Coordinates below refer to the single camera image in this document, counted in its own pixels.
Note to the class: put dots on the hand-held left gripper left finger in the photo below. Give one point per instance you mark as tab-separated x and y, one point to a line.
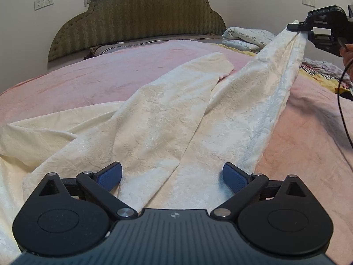
110	175

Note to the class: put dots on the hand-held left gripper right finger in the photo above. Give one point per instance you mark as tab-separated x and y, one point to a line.
234	176

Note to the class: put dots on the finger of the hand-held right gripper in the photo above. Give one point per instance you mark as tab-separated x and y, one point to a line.
296	26

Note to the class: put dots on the cream textured blanket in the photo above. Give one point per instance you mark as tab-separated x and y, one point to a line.
171	121

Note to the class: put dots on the person's right hand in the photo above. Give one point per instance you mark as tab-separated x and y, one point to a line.
347	52

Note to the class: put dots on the yellow patterned blanket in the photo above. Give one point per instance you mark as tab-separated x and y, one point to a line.
321	73

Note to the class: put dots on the pink bed blanket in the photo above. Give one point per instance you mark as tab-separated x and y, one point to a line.
91	74

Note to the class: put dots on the striped pillow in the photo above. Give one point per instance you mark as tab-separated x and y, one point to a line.
106	49

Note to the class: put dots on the green upholstered headboard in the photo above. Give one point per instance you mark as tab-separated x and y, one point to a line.
138	13

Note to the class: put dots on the white wall switch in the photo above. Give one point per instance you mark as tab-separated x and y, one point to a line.
308	1

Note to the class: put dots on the white wall socket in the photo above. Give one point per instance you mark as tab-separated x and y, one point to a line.
39	4
48	0

